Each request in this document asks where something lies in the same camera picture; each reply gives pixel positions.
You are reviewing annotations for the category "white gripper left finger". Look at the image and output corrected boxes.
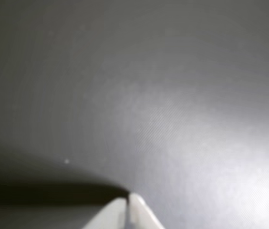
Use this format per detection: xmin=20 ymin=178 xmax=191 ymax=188
xmin=82 ymin=197 xmax=126 ymax=229

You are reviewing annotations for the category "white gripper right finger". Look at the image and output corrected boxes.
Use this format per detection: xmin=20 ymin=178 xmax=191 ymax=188
xmin=128 ymin=193 xmax=165 ymax=229

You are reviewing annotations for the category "dark grey table mat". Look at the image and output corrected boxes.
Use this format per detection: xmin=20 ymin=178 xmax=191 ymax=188
xmin=0 ymin=0 xmax=269 ymax=229

